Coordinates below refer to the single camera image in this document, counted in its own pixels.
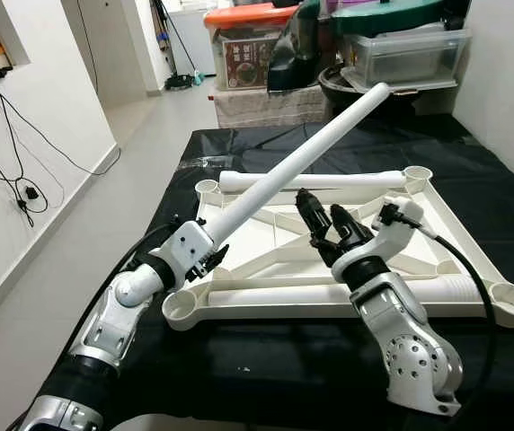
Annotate white plastic children table top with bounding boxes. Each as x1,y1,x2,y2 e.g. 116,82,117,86
163,164,514,331

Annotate black table cloth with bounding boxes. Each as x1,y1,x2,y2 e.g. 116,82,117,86
37,112,514,423

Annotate beige cloth covered bench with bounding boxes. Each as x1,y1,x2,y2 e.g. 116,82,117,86
214,85,330,128

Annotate orange lid storage box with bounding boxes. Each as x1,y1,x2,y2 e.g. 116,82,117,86
205,3,303,91

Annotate clear plastic storage box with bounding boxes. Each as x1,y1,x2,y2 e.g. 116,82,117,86
342,27,474,91

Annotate black floor mop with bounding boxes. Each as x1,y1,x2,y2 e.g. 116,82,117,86
154,0,206,91

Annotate dark green round lid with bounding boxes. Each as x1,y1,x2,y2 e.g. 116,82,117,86
329,0,469,37

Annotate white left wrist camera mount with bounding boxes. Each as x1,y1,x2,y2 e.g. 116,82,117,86
154,220,217,288

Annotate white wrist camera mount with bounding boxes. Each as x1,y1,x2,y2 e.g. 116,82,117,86
329,199,429,270
154,220,217,288

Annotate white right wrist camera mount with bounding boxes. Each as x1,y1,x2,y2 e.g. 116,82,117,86
329,199,429,270

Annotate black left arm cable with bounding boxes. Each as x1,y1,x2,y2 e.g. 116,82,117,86
68,218,184,360

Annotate black wall cables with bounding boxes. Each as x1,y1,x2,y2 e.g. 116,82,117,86
0,81,123,225

